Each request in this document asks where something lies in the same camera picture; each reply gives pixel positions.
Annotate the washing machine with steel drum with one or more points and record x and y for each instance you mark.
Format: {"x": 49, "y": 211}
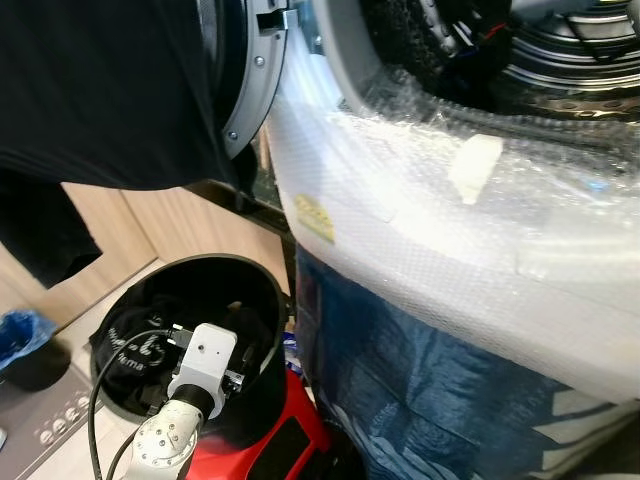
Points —
{"x": 570, "y": 60}

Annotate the white bubble wrap sheet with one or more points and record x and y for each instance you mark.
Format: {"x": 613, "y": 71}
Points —
{"x": 450, "y": 240}

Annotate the grey round washer door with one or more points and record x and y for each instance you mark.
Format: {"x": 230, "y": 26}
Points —
{"x": 257, "y": 85}

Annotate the black clothes with white print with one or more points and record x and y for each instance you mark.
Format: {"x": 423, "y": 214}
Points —
{"x": 130, "y": 345}

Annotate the yellow sticker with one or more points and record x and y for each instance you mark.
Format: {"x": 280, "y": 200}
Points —
{"x": 315, "y": 218}

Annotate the red plastic container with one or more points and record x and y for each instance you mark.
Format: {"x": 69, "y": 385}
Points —
{"x": 260, "y": 445}

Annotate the bin with blue bag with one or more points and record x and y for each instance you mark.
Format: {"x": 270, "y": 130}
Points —
{"x": 20, "y": 338}

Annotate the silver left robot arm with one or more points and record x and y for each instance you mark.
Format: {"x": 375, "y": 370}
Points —
{"x": 165, "y": 442}

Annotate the black knitted cloth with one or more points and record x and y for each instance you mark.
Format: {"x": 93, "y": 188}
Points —
{"x": 400, "y": 40}

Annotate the blue plastic film wrap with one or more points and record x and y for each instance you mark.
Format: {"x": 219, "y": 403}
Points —
{"x": 430, "y": 390}

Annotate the wooden cabinet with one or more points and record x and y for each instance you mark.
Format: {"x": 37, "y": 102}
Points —
{"x": 150, "y": 235}

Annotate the black hanging garment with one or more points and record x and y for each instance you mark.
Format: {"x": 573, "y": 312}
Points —
{"x": 100, "y": 80}

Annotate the white tape piece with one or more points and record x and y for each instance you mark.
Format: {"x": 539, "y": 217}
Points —
{"x": 475, "y": 165}

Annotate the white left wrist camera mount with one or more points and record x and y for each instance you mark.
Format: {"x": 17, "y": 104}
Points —
{"x": 205, "y": 362}

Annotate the grey panel with round buttons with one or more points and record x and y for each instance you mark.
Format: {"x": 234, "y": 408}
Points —
{"x": 50, "y": 430}

